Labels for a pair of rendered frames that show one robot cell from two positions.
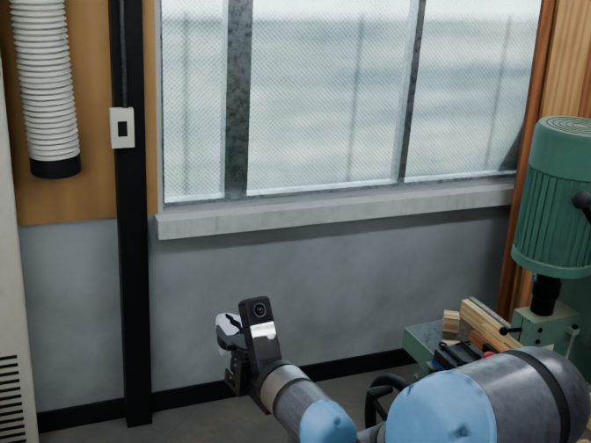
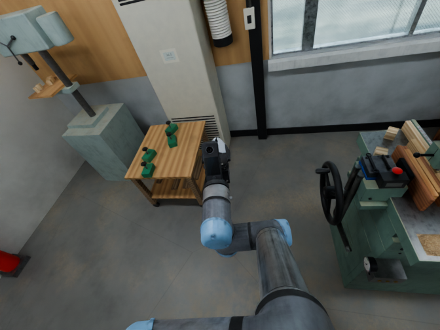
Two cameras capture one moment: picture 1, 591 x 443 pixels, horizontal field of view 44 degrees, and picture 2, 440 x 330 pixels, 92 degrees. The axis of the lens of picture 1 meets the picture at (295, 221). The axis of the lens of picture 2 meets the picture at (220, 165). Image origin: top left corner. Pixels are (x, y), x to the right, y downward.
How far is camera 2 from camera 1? 0.74 m
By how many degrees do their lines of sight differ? 43
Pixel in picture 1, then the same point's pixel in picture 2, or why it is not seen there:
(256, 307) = (207, 148)
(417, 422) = not seen: outside the picture
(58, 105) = (218, 10)
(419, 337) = (365, 140)
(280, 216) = (327, 59)
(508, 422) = not seen: outside the picture
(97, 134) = (241, 23)
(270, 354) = (214, 173)
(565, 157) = not seen: outside the picture
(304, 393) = (210, 208)
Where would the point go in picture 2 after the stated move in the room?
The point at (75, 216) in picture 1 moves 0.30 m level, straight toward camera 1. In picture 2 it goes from (236, 61) to (228, 80)
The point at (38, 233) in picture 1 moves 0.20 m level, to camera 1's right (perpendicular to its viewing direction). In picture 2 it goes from (223, 69) to (243, 71)
